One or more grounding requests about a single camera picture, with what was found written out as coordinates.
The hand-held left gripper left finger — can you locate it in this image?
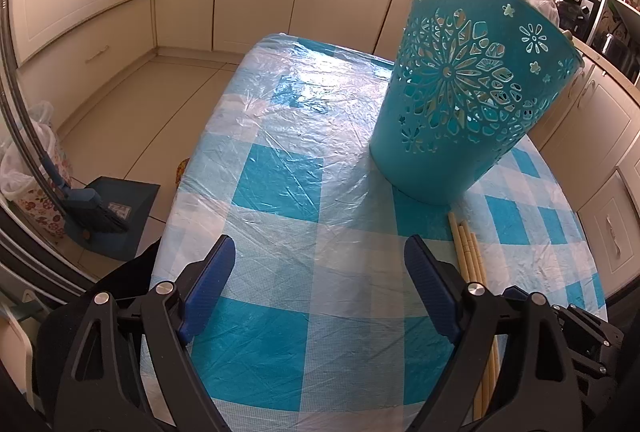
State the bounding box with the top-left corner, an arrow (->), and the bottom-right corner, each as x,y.
47,234 -> 236,432

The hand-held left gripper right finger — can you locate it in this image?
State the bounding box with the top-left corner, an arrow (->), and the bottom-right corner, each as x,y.
404,234 -> 585,432

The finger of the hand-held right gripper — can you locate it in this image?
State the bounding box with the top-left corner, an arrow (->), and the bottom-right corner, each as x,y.
551,302 -> 627,387

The yellow bamboo chopstick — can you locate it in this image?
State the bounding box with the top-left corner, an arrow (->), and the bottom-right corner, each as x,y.
457,219 -> 488,413
446,211 -> 482,419
464,226 -> 496,388
470,233 -> 502,383

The teal perforated plastic basket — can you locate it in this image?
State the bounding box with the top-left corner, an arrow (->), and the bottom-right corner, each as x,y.
369,0 -> 585,205

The blue dustpan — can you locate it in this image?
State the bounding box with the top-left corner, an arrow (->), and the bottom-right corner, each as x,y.
67,175 -> 162,261

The blue white checkered tablecloth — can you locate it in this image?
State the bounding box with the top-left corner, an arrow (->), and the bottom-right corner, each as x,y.
140,32 -> 609,432

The blue hand broom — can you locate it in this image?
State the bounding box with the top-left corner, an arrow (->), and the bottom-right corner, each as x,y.
39,157 -> 132,234

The floral print bag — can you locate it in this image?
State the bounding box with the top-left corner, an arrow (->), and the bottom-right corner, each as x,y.
9,147 -> 71,244

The translucent trash bag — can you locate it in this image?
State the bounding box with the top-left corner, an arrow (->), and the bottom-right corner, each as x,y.
0,101 -> 57,203

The cream cabinet with curved handles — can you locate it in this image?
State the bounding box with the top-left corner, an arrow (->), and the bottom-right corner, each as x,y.
520,49 -> 640,313

